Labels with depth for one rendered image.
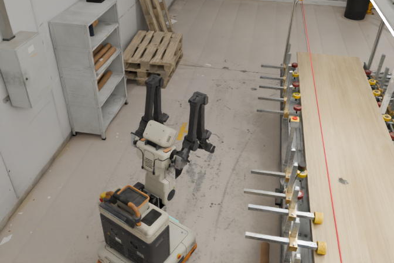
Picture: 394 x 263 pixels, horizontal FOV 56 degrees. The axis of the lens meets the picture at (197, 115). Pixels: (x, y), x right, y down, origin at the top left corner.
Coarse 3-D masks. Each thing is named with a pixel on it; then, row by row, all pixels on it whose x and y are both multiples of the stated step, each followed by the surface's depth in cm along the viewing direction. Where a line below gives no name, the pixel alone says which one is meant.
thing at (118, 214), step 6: (102, 204) 267; (108, 204) 274; (108, 210) 263; (114, 210) 263; (120, 210) 269; (114, 216) 269; (120, 216) 258; (126, 216) 265; (126, 222) 258; (138, 222) 263
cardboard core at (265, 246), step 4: (264, 244) 344; (268, 244) 345; (264, 248) 340; (268, 248) 341; (260, 252) 340; (264, 252) 336; (268, 252) 338; (260, 256) 336; (264, 256) 333; (268, 256) 335; (260, 260) 333; (264, 260) 330; (268, 260) 331
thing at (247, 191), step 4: (244, 188) 295; (244, 192) 294; (248, 192) 293; (252, 192) 292; (256, 192) 292; (260, 192) 292; (264, 192) 292; (268, 192) 292; (272, 192) 292; (268, 196) 292; (272, 196) 291; (276, 196) 290; (280, 196) 289; (284, 196) 288
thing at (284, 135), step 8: (280, 96) 449; (280, 104) 433; (280, 120) 407; (280, 128) 394; (280, 136) 383; (288, 136) 378; (280, 144) 372; (280, 152) 362; (280, 160) 352; (280, 168) 343; (280, 184) 326; (280, 208) 304; (280, 216) 297; (280, 224) 290; (280, 232) 284; (280, 248) 272; (280, 256) 267
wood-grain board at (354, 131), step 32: (320, 64) 468; (352, 64) 470; (320, 96) 405; (352, 96) 406; (320, 128) 356; (352, 128) 357; (384, 128) 358; (320, 160) 318; (352, 160) 318; (384, 160) 319; (320, 192) 287; (352, 192) 288; (384, 192) 289; (320, 224) 262; (352, 224) 262; (384, 224) 263; (320, 256) 241; (352, 256) 241; (384, 256) 242
